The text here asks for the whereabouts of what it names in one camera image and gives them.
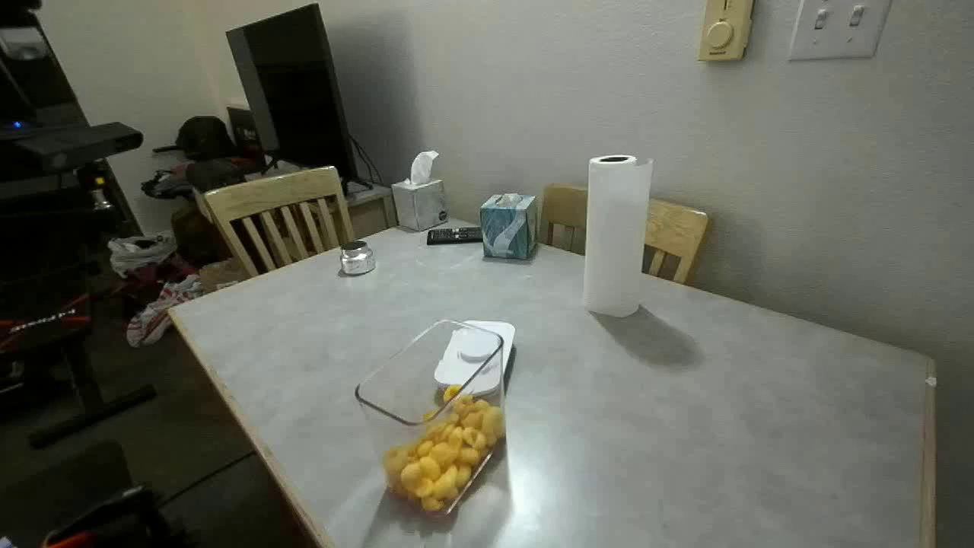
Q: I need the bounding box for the white lid with round button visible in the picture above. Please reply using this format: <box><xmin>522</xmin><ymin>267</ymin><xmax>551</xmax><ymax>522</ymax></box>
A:
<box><xmin>433</xmin><ymin>316</ymin><xmax>517</xmax><ymax>400</ymax></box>

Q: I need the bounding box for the clear container with yellow snacks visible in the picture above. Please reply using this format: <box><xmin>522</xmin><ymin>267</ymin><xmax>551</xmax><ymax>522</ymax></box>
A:
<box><xmin>379</xmin><ymin>384</ymin><xmax>507</xmax><ymax>514</ymax></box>

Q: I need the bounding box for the teal patterned tissue box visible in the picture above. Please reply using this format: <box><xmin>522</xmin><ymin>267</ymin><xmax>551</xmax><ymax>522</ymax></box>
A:
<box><xmin>479</xmin><ymin>191</ymin><xmax>542</xmax><ymax>264</ymax></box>

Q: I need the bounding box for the black remote control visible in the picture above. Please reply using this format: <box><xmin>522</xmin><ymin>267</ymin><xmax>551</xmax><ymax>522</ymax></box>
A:
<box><xmin>423</xmin><ymin>226</ymin><xmax>484</xmax><ymax>248</ymax></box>

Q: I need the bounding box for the grey cube tissue box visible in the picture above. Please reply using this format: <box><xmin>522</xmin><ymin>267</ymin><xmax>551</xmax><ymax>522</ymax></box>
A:
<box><xmin>389</xmin><ymin>149</ymin><xmax>450</xmax><ymax>234</ymax></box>

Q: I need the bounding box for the round silver metal tin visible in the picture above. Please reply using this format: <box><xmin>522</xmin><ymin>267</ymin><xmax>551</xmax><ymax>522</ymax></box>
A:
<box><xmin>335</xmin><ymin>237</ymin><xmax>376</xmax><ymax>281</ymax></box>

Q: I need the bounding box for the low wooden cabinet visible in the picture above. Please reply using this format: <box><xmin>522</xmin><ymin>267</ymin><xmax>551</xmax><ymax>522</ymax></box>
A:
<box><xmin>345</xmin><ymin>179</ymin><xmax>403</xmax><ymax>237</ymax></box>

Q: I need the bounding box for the white paper towel roll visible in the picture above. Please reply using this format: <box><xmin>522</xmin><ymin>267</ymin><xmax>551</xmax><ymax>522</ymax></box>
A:
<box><xmin>581</xmin><ymin>151</ymin><xmax>653</xmax><ymax>319</ymax></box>

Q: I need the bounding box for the pale wooden slatted chair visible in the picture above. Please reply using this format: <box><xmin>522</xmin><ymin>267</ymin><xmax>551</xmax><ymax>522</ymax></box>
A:
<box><xmin>539</xmin><ymin>182</ymin><xmax>711</xmax><ymax>286</ymax></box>
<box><xmin>199</xmin><ymin>163</ymin><xmax>360</xmax><ymax>281</ymax></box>

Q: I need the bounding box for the black flat screen television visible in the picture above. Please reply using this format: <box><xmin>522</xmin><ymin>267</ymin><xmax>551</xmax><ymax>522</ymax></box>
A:
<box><xmin>221</xmin><ymin>0</ymin><xmax>360</xmax><ymax>187</ymax></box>

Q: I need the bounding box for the dark backpack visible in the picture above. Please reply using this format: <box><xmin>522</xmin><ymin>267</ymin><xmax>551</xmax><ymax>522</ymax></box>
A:
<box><xmin>172</xmin><ymin>112</ymin><xmax>240</xmax><ymax>163</ymax></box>

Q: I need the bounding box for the pile of clothes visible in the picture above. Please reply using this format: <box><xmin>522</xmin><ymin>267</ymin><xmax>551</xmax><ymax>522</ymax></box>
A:
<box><xmin>106</xmin><ymin>230</ymin><xmax>208</xmax><ymax>351</ymax></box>

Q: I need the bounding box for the black and red bag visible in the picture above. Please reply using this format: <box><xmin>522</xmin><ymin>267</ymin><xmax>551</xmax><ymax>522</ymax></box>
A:
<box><xmin>38</xmin><ymin>485</ymin><xmax>177</xmax><ymax>548</ymax></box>

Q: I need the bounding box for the black equipment stand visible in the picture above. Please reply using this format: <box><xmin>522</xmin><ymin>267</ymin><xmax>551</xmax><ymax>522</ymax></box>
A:
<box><xmin>0</xmin><ymin>0</ymin><xmax>156</xmax><ymax>451</ymax></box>

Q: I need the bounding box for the beige wall thermostat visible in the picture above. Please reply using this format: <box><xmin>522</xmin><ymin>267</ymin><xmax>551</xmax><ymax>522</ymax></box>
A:
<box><xmin>696</xmin><ymin>0</ymin><xmax>759</xmax><ymax>68</ymax></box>

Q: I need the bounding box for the white light switch plate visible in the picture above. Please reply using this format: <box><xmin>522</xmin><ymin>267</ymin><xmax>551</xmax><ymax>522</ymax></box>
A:
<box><xmin>785</xmin><ymin>0</ymin><xmax>894</xmax><ymax>64</ymax></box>

